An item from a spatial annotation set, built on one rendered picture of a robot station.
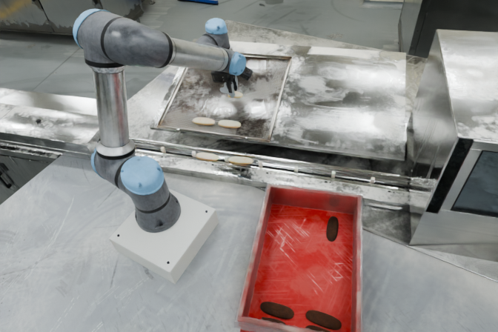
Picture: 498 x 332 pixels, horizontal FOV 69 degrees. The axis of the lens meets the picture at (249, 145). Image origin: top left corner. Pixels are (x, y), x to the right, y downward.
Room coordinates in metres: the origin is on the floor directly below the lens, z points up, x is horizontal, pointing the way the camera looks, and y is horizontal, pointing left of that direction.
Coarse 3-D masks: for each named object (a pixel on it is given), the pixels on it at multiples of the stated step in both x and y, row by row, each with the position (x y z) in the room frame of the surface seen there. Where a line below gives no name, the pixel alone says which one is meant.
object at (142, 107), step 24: (240, 24) 2.23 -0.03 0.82; (360, 48) 1.79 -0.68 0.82; (168, 72) 1.75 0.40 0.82; (408, 72) 1.52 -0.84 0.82; (144, 96) 1.55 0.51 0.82; (408, 96) 1.33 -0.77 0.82; (144, 120) 1.35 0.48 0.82; (192, 144) 1.16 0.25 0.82; (216, 144) 1.14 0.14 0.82; (240, 144) 1.13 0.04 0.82; (288, 168) 0.96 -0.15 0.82; (360, 168) 0.92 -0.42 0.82; (384, 168) 0.91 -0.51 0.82; (384, 216) 0.69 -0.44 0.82; (408, 216) 0.68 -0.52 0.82; (408, 240) 0.60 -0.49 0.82; (456, 264) 0.50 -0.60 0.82; (480, 264) 0.49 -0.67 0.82
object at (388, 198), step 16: (0, 144) 1.27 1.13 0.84; (16, 144) 1.24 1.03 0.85; (160, 160) 1.04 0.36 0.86; (176, 160) 1.03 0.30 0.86; (192, 160) 1.02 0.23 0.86; (208, 176) 0.94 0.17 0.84; (224, 176) 0.92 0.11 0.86; (240, 176) 0.91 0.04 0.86; (256, 176) 0.90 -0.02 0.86; (272, 176) 0.89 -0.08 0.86; (288, 176) 0.88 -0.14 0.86; (304, 176) 0.87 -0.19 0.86; (352, 192) 0.78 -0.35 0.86; (368, 192) 0.77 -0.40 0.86; (384, 192) 0.77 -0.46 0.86; (400, 192) 0.76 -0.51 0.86; (400, 208) 0.71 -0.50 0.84
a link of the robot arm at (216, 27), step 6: (216, 18) 1.27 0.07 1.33; (210, 24) 1.23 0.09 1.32; (216, 24) 1.23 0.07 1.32; (222, 24) 1.22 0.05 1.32; (210, 30) 1.21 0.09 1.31; (216, 30) 1.21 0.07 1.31; (222, 30) 1.22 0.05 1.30; (216, 36) 1.20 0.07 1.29; (222, 36) 1.22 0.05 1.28; (222, 42) 1.21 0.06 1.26; (228, 42) 1.24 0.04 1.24; (228, 48) 1.24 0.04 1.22
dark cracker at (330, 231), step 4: (332, 216) 0.71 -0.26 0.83; (328, 220) 0.70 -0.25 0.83; (332, 220) 0.69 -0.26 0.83; (336, 220) 0.69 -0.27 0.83; (328, 224) 0.68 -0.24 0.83; (332, 224) 0.68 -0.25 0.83; (336, 224) 0.68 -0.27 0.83; (328, 228) 0.66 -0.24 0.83; (332, 228) 0.66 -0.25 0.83; (336, 228) 0.66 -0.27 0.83; (328, 232) 0.65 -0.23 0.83; (332, 232) 0.65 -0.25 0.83; (336, 232) 0.65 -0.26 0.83; (328, 236) 0.63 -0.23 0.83; (332, 236) 0.63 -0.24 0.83; (328, 240) 0.62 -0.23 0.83; (332, 240) 0.62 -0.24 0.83
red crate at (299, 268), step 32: (288, 224) 0.70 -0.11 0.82; (320, 224) 0.69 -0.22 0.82; (352, 224) 0.68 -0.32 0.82; (288, 256) 0.58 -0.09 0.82; (320, 256) 0.57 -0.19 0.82; (352, 256) 0.56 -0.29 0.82; (256, 288) 0.49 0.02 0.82; (288, 288) 0.48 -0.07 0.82; (320, 288) 0.47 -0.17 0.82; (288, 320) 0.39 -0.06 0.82
